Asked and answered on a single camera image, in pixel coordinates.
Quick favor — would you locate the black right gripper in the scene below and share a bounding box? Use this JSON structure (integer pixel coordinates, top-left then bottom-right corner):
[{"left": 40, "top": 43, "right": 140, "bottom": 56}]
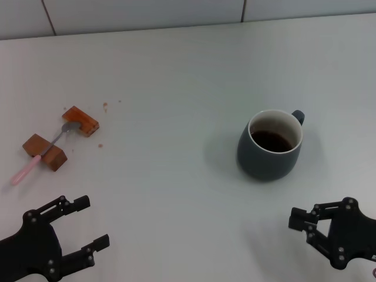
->
[{"left": 288, "top": 197, "right": 376, "bottom": 270}]

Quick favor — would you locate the notched wooden block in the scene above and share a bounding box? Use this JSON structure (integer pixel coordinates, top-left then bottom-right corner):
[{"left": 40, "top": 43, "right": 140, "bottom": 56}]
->
[{"left": 22, "top": 133, "right": 68, "bottom": 173}]

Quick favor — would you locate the pink handled metal spoon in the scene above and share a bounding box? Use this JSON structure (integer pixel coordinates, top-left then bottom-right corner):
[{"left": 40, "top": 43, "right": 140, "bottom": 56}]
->
[{"left": 11, "top": 122, "right": 82, "bottom": 186}]

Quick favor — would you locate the flat wooden block, stained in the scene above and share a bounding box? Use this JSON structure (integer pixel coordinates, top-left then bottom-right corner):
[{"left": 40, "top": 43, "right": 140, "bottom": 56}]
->
[{"left": 61, "top": 105, "right": 100, "bottom": 138}]

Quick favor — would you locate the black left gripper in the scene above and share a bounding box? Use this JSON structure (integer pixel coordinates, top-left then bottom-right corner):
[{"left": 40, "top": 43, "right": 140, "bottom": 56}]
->
[{"left": 0, "top": 194, "right": 110, "bottom": 282}]

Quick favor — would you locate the grey ceramic cup with coffee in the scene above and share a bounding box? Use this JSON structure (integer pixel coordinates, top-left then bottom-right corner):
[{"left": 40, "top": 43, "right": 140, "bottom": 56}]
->
[{"left": 237, "top": 109, "right": 306, "bottom": 182}]

